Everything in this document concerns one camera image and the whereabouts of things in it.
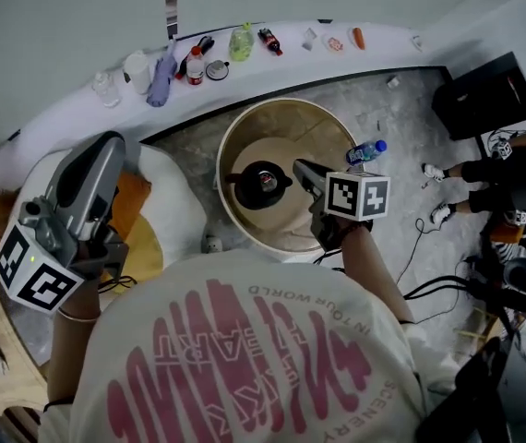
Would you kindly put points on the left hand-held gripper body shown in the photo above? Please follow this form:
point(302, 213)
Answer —
point(37, 270)

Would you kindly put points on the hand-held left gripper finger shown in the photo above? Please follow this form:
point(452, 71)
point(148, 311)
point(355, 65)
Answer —
point(78, 173)
point(108, 183)

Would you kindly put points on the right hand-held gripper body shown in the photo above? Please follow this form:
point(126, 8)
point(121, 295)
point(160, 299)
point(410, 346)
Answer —
point(357, 196)

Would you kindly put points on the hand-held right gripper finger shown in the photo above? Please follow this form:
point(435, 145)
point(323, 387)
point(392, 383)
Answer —
point(311, 180)

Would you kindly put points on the clear bag with red label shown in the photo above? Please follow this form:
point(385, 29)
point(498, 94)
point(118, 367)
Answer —
point(267, 180)

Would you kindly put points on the black kettle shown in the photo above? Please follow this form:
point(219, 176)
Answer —
point(249, 196)

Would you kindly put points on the person's left forearm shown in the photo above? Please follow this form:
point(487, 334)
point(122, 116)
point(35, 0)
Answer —
point(67, 353)

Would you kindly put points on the person's right forearm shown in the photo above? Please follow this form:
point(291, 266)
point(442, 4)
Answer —
point(374, 275)

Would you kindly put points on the orange square cushion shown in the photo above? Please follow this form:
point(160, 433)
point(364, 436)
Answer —
point(134, 196)

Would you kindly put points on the blue label water bottle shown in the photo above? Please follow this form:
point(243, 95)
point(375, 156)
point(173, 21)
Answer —
point(364, 151)

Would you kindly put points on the thin metal bangle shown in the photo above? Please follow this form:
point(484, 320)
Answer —
point(78, 317)

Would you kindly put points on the white fluffy pouf seat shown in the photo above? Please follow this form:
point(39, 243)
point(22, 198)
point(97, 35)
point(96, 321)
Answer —
point(175, 210)

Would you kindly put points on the yellow round cushion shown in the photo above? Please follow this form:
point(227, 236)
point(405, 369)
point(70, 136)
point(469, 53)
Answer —
point(147, 247)

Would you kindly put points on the clear plastic bottle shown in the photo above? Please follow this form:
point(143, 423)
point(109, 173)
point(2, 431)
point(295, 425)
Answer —
point(106, 90)

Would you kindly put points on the white curved ledge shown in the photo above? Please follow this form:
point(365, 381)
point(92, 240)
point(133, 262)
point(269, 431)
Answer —
point(290, 72)

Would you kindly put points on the white paper cup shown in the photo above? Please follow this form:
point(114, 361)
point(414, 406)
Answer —
point(137, 74)

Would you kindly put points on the purple cloth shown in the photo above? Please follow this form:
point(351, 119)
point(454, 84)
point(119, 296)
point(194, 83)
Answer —
point(161, 81)

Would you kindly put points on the white clog shoe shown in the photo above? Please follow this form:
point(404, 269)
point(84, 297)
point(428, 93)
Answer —
point(212, 245)

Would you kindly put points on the crumpled white scrap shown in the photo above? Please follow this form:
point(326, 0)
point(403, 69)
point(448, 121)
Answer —
point(392, 80)

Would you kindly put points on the small red label bottle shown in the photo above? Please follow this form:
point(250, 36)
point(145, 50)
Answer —
point(195, 69)

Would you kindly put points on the white cup with saucer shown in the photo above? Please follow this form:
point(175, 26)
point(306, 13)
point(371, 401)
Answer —
point(218, 69)

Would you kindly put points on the dark cola bottle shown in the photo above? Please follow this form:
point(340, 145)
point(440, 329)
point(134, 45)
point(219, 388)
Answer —
point(270, 40)

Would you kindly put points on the orange carrot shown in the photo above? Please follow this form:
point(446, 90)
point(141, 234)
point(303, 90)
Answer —
point(358, 38)

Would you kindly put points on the green drink bottle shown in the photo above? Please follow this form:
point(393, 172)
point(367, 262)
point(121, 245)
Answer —
point(241, 44)

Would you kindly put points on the dark wooden slatted panel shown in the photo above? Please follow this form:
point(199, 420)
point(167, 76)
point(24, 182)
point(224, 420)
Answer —
point(23, 425)

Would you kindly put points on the small white object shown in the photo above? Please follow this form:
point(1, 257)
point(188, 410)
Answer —
point(417, 44)

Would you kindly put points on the black brush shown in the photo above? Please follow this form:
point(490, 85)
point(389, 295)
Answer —
point(206, 44)

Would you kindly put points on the white pink print shirt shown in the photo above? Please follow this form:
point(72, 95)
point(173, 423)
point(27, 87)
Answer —
point(244, 362)

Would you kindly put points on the vertical metal wall strip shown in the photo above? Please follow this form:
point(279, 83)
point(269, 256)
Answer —
point(171, 3)

